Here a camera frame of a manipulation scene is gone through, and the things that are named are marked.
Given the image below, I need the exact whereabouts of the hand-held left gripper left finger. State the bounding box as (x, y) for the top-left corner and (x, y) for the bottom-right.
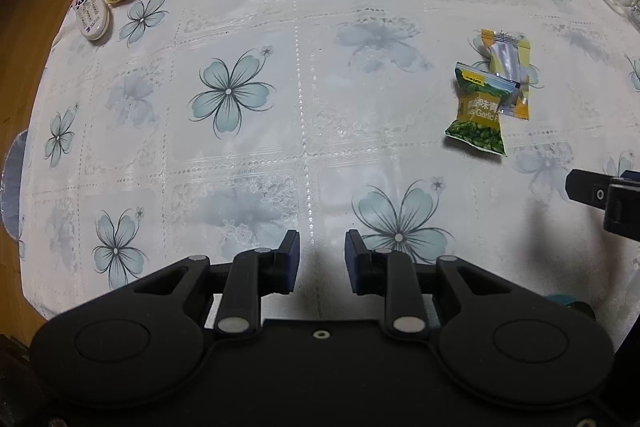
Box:
(131, 229), (302, 339)

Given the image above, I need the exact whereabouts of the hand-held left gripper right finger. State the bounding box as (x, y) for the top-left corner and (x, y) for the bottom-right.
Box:
(345, 229), (512, 339)

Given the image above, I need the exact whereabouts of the green pea snack packet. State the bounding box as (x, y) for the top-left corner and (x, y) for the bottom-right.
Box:
(444, 62), (521, 157)

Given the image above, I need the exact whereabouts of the yellow and silver snack packet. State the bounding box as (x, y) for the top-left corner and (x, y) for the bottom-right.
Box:
(480, 29), (532, 120)

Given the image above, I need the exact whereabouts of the white floral tablecloth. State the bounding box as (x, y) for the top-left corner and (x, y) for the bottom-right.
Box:
(20, 0), (640, 324)

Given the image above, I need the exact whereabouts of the grey blue round seat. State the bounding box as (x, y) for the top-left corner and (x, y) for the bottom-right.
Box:
(0, 131), (29, 238)

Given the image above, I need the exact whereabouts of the white remote control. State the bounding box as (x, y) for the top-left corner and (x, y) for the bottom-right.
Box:
(71, 0), (114, 42)

